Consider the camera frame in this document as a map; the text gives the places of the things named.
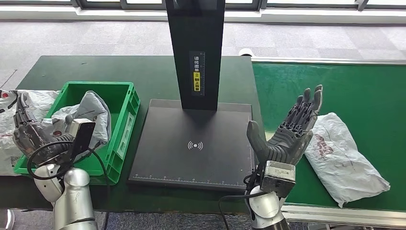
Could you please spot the white round object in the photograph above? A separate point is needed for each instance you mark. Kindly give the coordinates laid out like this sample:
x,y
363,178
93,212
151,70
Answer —
x,y
245,52

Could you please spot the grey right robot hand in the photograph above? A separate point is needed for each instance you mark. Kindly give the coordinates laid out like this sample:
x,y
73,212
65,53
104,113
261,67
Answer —
x,y
285,146

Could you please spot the aluminium conveyor frame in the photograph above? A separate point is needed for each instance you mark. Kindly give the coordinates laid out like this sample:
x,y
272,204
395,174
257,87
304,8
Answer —
x,y
349,217

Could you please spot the white woven sack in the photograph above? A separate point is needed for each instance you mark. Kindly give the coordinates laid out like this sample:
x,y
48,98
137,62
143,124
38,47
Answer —
x,y
41,101

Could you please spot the green plastic crate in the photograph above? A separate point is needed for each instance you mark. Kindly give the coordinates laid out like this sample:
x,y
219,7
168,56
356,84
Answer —
x,y
120,101

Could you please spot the black inbound scanner machine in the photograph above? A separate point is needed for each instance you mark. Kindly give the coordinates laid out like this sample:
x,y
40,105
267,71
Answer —
x,y
177,133

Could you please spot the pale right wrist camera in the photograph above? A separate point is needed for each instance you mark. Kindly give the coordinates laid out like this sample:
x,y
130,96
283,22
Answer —
x,y
279,176

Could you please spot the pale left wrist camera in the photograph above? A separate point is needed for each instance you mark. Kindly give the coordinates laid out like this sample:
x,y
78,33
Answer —
x,y
81,133

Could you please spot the grey parcel bag red print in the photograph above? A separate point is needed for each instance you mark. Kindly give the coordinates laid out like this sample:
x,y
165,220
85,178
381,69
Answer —
x,y
92,108
342,165

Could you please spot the black yellow column sticker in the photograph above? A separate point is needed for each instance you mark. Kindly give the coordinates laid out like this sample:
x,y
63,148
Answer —
x,y
197,82

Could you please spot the dark window frame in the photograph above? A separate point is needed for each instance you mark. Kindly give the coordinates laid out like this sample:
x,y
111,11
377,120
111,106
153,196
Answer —
x,y
104,5

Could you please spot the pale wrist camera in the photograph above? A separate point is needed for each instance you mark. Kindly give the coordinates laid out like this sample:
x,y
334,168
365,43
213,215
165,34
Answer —
x,y
279,176
81,133

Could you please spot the green conveyor belt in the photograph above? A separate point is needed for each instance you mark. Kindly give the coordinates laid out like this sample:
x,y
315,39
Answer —
x,y
349,89

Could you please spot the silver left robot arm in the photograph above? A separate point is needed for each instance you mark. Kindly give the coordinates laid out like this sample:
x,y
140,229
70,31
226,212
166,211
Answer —
x,y
74,196

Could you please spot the white rounded floor object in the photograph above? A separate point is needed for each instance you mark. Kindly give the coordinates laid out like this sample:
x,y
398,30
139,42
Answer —
x,y
11,219

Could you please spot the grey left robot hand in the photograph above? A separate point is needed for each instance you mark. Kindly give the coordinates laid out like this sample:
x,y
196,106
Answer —
x,y
35,143

